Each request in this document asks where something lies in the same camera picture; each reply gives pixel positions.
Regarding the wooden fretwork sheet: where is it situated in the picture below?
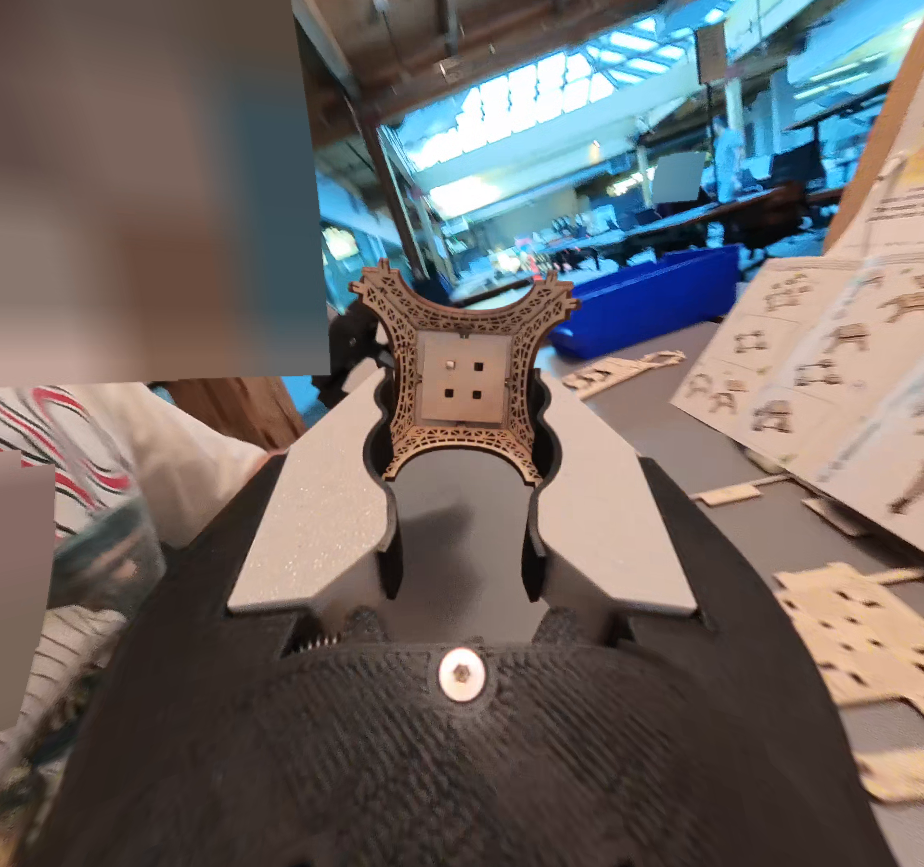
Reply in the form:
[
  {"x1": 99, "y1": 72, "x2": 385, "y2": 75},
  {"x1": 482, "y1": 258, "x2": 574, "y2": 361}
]
[{"x1": 562, "y1": 349, "x2": 687, "y2": 400}]

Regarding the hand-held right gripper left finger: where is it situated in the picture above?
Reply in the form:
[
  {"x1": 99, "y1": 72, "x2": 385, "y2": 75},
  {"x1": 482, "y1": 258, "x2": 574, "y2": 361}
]
[{"x1": 227, "y1": 369, "x2": 403, "y2": 630}]

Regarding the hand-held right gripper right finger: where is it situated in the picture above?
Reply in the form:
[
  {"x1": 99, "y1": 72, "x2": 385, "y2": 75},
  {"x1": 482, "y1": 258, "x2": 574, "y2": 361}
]
[{"x1": 520, "y1": 369, "x2": 699, "y2": 626}]

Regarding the wooden tower base model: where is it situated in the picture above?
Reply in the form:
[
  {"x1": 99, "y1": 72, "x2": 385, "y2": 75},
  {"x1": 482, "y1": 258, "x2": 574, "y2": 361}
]
[{"x1": 348, "y1": 258, "x2": 582, "y2": 487}]

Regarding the perforated wooden sheet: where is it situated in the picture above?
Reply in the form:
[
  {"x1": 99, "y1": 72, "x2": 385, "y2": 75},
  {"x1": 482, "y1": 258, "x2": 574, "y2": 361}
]
[{"x1": 772, "y1": 562, "x2": 924, "y2": 714}]

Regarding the assembly instruction booklet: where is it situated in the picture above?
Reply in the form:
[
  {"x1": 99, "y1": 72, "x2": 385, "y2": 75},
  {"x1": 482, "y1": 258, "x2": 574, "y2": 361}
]
[{"x1": 670, "y1": 153, "x2": 924, "y2": 554}]

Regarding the brown cardboard board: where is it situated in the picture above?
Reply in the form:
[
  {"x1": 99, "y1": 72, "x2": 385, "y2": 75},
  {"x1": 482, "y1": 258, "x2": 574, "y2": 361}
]
[{"x1": 823, "y1": 37, "x2": 924, "y2": 256}]

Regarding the blue plastic bin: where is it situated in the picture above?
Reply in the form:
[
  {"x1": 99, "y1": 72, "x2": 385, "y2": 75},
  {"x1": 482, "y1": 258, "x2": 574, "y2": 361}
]
[{"x1": 552, "y1": 245, "x2": 744, "y2": 361}]

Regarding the grey desk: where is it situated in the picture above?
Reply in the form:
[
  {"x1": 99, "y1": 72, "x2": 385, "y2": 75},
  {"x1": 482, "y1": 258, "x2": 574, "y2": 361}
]
[{"x1": 393, "y1": 319, "x2": 924, "y2": 867}]

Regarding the small wooden strip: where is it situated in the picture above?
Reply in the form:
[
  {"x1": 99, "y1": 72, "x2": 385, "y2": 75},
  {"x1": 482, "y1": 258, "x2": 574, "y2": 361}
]
[{"x1": 689, "y1": 483, "x2": 763, "y2": 507}]

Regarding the hanging sign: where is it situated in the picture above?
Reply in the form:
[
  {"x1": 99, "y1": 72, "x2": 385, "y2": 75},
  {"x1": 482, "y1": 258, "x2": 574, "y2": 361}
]
[{"x1": 696, "y1": 21, "x2": 729, "y2": 86}]

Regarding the pale wooden sheet piece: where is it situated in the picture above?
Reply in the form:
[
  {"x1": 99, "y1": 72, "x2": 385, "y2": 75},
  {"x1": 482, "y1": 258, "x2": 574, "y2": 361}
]
[{"x1": 855, "y1": 748, "x2": 924, "y2": 804}]

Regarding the black rounded object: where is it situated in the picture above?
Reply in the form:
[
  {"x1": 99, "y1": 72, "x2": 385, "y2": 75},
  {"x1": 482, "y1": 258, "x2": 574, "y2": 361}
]
[{"x1": 318, "y1": 304, "x2": 391, "y2": 408}]

